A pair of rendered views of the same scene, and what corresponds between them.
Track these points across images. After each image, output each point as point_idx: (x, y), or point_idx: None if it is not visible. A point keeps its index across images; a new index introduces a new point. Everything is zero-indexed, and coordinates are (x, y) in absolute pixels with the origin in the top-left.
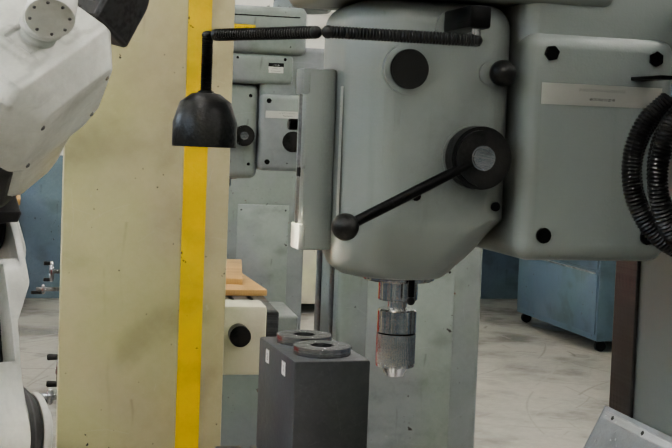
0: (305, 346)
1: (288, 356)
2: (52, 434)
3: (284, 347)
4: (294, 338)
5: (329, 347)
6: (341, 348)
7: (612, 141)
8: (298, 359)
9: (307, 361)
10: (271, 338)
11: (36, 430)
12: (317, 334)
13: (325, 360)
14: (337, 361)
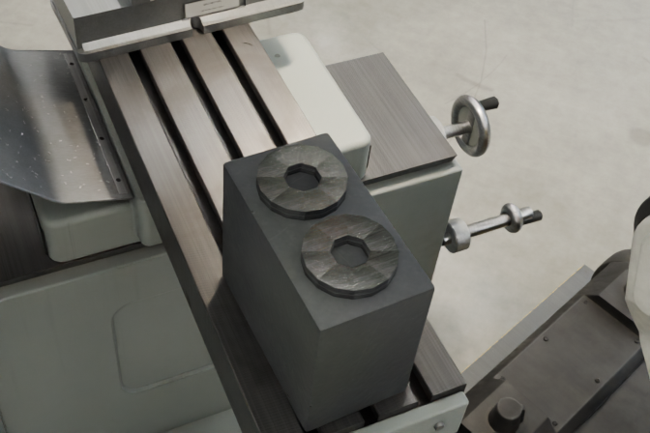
0: (325, 161)
1: (345, 159)
2: (642, 245)
3: (368, 212)
4: (357, 216)
5: (287, 163)
6: (269, 161)
7: None
8: (326, 142)
9: (311, 137)
10: (410, 274)
11: (641, 203)
12: (327, 253)
13: (287, 145)
14: (270, 149)
